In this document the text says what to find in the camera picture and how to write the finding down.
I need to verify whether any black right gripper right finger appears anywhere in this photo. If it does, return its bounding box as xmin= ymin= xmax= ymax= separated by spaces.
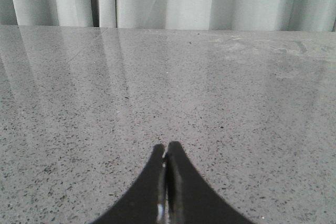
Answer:
xmin=165 ymin=141 xmax=251 ymax=223

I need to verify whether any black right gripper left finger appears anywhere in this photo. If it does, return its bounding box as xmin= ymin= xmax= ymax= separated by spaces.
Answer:
xmin=94 ymin=144 xmax=166 ymax=223

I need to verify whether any white pleated curtain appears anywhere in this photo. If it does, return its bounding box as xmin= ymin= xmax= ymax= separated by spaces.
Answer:
xmin=1 ymin=0 xmax=335 ymax=31

